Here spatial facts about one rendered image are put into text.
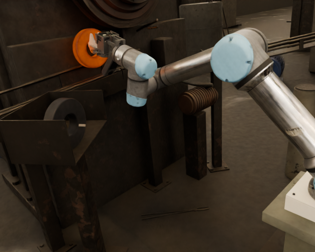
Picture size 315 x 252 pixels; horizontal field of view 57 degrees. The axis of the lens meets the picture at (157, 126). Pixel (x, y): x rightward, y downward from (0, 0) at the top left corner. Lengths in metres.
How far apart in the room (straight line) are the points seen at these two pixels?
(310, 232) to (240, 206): 0.58
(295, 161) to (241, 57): 1.06
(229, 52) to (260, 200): 1.00
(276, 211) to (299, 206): 0.07
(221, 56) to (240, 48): 0.06
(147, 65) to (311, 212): 0.69
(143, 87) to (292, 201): 0.62
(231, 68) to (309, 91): 0.84
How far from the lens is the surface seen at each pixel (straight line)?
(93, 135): 0.95
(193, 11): 3.98
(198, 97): 1.49
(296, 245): 1.17
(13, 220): 1.74
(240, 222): 1.46
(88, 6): 1.23
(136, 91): 1.01
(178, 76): 1.05
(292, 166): 1.75
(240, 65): 0.76
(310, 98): 1.58
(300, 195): 1.07
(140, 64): 0.96
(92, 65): 1.23
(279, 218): 1.06
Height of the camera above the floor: 0.98
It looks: 24 degrees down
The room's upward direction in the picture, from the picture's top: 6 degrees counter-clockwise
